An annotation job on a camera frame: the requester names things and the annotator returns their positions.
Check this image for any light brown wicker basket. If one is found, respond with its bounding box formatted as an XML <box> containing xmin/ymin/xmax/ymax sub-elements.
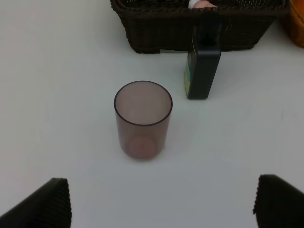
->
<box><xmin>281</xmin><ymin>0</ymin><xmax>304</xmax><ymax>48</ymax></box>

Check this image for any pink lotion bottle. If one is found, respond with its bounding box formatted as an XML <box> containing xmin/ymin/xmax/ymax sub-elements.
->
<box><xmin>188</xmin><ymin>0</ymin><xmax>217</xmax><ymax>9</ymax></box>

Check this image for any translucent purple plastic cup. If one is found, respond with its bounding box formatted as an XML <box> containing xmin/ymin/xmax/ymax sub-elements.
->
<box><xmin>114</xmin><ymin>81</ymin><xmax>173</xmax><ymax>160</ymax></box>

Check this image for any dark brown wicker basket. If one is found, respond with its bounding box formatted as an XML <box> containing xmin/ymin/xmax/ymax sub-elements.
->
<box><xmin>110</xmin><ymin>0</ymin><xmax>292</xmax><ymax>54</ymax></box>

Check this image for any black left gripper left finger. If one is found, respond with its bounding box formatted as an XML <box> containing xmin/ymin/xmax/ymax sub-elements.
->
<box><xmin>0</xmin><ymin>178</ymin><xmax>72</xmax><ymax>228</ymax></box>

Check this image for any dark green rectangular bottle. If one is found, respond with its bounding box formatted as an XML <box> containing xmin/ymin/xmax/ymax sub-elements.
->
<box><xmin>184</xmin><ymin>11</ymin><xmax>222</xmax><ymax>100</ymax></box>

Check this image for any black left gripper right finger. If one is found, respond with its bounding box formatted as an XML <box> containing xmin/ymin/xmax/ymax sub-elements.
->
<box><xmin>253</xmin><ymin>174</ymin><xmax>304</xmax><ymax>228</ymax></box>

